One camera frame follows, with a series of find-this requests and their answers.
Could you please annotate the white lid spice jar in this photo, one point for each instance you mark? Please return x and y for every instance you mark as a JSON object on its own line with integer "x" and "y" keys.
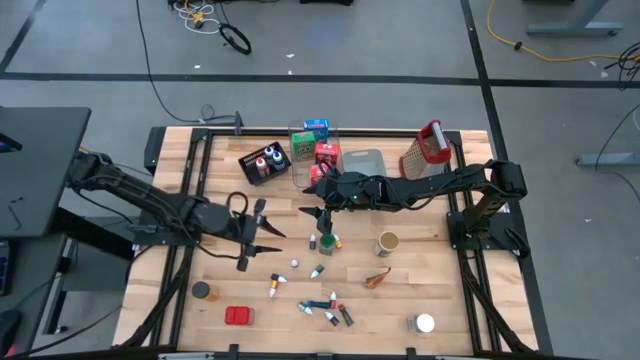
{"x": 424, "y": 323}

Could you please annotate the small purple dropper bottle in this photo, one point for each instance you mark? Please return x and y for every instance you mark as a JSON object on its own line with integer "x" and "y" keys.
{"x": 333, "y": 320}

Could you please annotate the small orange dropper bottle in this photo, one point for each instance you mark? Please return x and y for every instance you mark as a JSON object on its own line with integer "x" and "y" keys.
{"x": 273, "y": 287}

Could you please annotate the grey table leg frame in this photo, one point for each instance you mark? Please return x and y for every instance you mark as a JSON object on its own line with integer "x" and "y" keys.
{"x": 575, "y": 29}

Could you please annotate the small yellow-orange dropper bottle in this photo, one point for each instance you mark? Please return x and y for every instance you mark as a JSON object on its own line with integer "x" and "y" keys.
{"x": 338, "y": 243}

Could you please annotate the taco mix packet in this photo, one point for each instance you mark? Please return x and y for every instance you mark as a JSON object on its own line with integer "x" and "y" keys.
{"x": 375, "y": 281}

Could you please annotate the black lid spice jar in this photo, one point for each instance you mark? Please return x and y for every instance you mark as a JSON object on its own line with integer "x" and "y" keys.
{"x": 201, "y": 290}

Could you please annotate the blue gel tube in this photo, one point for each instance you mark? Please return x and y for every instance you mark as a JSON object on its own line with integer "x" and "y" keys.
{"x": 320, "y": 304}

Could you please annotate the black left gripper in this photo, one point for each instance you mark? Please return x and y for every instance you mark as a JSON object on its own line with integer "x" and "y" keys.
{"x": 235, "y": 227}

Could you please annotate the green lid spice jar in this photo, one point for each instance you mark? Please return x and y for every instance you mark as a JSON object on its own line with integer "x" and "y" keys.
{"x": 327, "y": 243}

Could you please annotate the clear plastic bin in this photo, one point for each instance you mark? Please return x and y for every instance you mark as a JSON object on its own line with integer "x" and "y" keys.
{"x": 299, "y": 170}

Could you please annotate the red cereal box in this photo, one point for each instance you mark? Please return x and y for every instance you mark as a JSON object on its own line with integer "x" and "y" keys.
{"x": 327, "y": 152}
{"x": 315, "y": 175}

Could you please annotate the white plastic bin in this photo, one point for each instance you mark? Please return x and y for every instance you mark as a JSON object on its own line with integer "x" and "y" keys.
{"x": 365, "y": 161}

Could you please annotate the grey table foot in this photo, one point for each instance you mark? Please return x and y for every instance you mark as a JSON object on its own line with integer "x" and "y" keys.
{"x": 610, "y": 160}

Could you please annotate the blue cereal box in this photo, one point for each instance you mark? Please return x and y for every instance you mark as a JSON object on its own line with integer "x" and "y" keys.
{"x": 316, "y": 127}

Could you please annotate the dark red gel tube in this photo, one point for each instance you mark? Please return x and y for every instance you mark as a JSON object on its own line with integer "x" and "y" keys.
{"x": 346, "y": 316}

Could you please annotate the green cereal box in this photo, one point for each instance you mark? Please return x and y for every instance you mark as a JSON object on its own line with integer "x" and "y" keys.
{"x": 303, "y": 146}

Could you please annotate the black hex key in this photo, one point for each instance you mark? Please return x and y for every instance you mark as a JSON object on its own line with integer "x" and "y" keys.
{"x": 15, "y": 220}

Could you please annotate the small red dropper bottle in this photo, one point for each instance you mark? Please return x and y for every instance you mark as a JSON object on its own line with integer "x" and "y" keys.
{"x": 333, "y": 296}

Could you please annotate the black mesh basket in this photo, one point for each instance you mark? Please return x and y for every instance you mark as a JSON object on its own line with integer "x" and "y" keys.
{"x": 272, "y": 176}

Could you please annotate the small green dropper bottle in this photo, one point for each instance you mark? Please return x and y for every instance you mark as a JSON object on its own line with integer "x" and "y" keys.
{"x": 318, "y": 270}

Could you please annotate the tan lid seasoning jar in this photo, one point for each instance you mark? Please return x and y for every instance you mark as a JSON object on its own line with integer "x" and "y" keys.
{"x": 387, "y": 243}

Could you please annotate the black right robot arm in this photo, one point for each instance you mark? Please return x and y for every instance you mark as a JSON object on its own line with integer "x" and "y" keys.
{"x": 450, "y": 182}

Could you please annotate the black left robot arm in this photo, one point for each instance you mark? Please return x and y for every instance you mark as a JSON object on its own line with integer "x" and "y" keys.
{"x": 150, "y": 200}

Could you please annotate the red lid container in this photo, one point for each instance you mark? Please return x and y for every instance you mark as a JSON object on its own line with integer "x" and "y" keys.
{"x": 236, "y": 315}

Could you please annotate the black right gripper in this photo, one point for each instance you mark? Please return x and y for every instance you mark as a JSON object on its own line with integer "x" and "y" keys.
{"x": 355, "y": 192}

